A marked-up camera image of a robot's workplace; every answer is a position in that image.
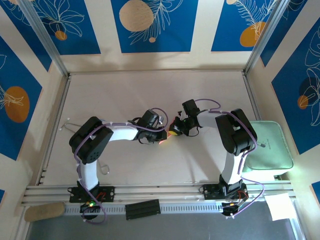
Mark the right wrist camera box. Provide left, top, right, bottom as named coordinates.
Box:
left=181, top=99, right=201, bottom=116

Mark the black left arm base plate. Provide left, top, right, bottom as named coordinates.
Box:
left=68, top=186, right=116, bottom=203

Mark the black slotted block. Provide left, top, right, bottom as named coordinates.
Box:
left=124, top=199, right=161, bottom=221

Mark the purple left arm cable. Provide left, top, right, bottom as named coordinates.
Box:
left=74, top=107, right=168, bottom=224

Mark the pink square paper sheet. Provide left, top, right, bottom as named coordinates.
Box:
left=158, top=119, right=176, bottom=146

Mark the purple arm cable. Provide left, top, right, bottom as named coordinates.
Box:
left=194, top=98, right=265, bottom=218
left=74, top=107, right=168, bottom=224

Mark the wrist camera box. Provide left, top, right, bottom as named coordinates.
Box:
left=139, top=109, right=163, bottom=130
left=181, top=99, right=201, bottom=116

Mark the blue floral wall poster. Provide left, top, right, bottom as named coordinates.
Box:
left=0, top=36, right=43, bottom=161
left=110, top=0, right=200, bottom=54
left=211, top=0, right=277, bottom=53
left=259, top=0, right=309, bottom=68
left=32, top=0, right=102, bottom=56
left=271, top=17, right=320, bottom=155
left=0, top=0, right=53, bottom=73

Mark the beige oval pad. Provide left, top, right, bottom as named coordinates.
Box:
left=24, top=202, right=66, bottom=223

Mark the black controller board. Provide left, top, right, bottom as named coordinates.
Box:
left=221, top=202, right=242, bottom=217
left=79, top=202, right=101, bottom=221

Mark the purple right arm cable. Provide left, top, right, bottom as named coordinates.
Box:
left=194, top=98, right=265, bottom=218

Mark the long aluminium table rail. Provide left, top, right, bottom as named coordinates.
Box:
left=21, top=183, right=297, bottom=207

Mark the mint green zip case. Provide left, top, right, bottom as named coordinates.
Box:
left=241, top=120, right=295, bottom=177

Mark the grey slotted cable duct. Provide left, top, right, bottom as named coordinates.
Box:
left=64, top=201, right=225, bottom=215

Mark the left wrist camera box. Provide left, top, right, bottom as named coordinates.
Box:
left=139, top=109, right=163, bottom=130

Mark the white paper note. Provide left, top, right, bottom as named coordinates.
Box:
left=264, top=192, right=297, bottom=222

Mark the aluminium side rail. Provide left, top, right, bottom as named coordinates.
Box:
left=242, top=71, right=262, bottom=123
left=36, top=74, right=72, bottom=186

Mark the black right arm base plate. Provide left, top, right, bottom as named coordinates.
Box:
left=201, top=183, right=250, bottom=201

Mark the aluminium frame post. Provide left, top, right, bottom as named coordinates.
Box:
left=243, top=0, right=288, bottom=76
left=18, top=0, right=71, bottom=77

